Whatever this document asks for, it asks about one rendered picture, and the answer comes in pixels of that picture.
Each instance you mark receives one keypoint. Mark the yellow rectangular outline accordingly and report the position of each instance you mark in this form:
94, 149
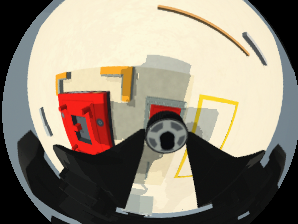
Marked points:
202, 98

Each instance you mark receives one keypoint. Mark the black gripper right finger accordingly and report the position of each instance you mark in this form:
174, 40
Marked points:
214, 170

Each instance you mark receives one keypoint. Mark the grey wheel with black tyre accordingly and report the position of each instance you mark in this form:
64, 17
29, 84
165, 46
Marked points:
162, 122

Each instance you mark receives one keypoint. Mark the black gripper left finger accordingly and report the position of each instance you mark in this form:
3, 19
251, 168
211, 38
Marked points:
113, 170

